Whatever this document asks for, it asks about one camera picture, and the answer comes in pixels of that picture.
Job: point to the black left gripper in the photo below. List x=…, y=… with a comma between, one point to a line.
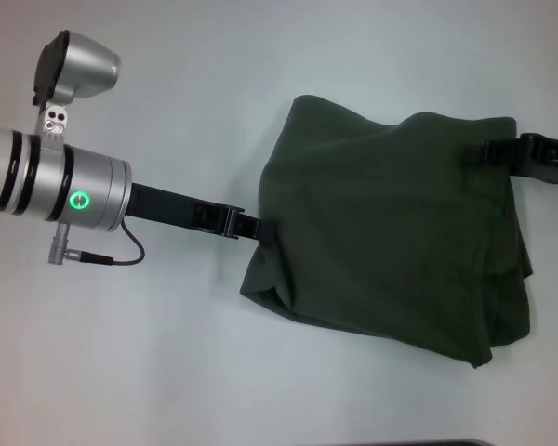
x=172, y=206

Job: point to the dark green FREE t-shirt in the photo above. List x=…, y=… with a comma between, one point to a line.
x=376, y=223

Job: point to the silver camera bracket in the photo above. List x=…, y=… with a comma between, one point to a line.
x=53, y=127

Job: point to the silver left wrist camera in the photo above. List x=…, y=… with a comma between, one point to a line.
x=81, y=65

